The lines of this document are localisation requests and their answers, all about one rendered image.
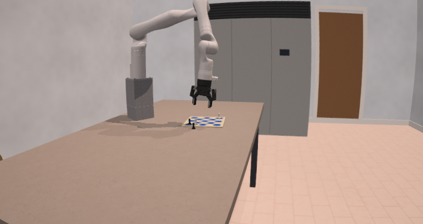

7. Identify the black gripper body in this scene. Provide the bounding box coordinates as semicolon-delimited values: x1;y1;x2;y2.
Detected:
196;79;212;96

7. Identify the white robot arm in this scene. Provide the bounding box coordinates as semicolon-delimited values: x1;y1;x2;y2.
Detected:
129;0;218;81

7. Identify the blue and cream checkered board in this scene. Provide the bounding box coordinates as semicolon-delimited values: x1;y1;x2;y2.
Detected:
182;116;226;128

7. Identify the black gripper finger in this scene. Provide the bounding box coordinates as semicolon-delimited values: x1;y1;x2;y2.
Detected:
190;85;201;105
203;89;216;108

